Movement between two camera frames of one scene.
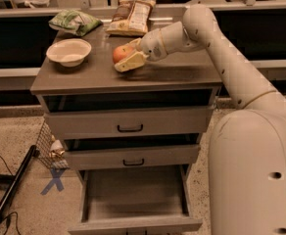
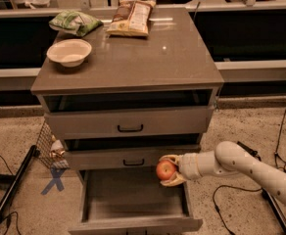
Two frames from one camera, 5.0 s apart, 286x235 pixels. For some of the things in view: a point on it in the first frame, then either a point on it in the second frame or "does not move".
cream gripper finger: x=134 y=43 to x=171 y=158
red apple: x=120 y=52 to x=165 y=168
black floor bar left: x=12 y=186 does not move
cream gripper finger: x=132 y=62 to x=174 y=179
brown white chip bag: x=131 y=17 does not move
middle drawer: x=133 y=157 does not move
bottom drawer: x=136 y=199 does not move
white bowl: x=70 y=52 does not move
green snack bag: x=74 y=22 does not move
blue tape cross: x=56 y=174 does not move
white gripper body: x=152 y=47 to x=189 y=167
